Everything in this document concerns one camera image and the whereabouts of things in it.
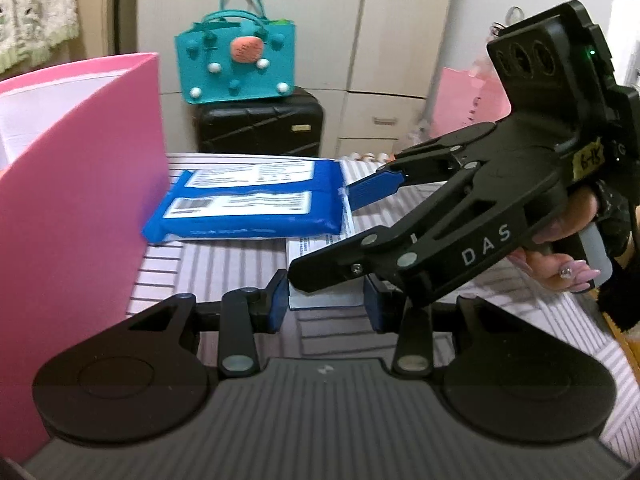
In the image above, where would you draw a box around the white tissue pack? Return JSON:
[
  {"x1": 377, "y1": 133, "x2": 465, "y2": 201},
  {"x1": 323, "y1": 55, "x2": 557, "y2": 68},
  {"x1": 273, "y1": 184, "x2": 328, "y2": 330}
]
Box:
[{"x1": 286, "y1": 191, "x2": 363, "y2": 311}]

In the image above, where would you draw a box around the cream knit cardigan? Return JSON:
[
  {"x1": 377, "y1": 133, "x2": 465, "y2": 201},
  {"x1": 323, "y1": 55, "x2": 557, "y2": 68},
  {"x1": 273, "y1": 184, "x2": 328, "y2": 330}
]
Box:
[{"x1": 1, "y1": 0, "x2": 79, "y2": 74}]

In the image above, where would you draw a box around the black suitcase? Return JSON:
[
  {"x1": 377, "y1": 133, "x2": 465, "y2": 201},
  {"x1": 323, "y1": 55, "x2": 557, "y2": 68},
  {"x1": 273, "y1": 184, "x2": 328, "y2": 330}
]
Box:
[{"x1": 193, "y1": 88, "x2": 324, "y2": 157}]

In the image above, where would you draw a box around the blue wet wipes pack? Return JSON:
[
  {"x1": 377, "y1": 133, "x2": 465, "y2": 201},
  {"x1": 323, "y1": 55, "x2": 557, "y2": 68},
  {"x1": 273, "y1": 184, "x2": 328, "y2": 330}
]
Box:
[{"x1": 142, "y1": 159, "x2": 345, "y2": 244}]

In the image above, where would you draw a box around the teal felt tote bag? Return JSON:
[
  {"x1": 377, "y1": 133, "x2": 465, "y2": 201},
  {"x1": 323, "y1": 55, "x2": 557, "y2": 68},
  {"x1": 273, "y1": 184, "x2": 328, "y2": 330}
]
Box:
[{"x1": 175, "y1": 0, "x2": 296, "y2": 105}]

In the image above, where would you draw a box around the pink storage box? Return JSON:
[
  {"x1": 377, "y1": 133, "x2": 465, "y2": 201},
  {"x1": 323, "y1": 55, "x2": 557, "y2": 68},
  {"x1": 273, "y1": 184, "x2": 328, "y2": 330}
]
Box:
[{"x1": 1, "y1": 53, "x2": 169, "y2": 462}]

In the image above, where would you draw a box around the pink paper bag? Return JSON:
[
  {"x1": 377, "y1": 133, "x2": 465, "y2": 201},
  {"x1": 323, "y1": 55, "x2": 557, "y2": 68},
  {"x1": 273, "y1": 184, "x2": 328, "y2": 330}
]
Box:
[{"x1": 430, "y1": 68, "x2": 511, "y2": 139}]

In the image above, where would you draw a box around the striped keychain on hook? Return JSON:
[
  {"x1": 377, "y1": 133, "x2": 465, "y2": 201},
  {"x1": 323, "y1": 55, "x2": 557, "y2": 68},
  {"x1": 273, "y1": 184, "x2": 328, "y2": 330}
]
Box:
[{"x1": 488, "y1": 6, "x2": 525, "y2": 40}]

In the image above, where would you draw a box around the person right hand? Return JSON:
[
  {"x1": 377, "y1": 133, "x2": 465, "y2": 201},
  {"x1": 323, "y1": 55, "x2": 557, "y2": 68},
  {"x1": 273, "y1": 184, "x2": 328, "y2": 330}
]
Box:
[{"x1": 506, "y1": 188, "x2": 601, "y2": 292}]

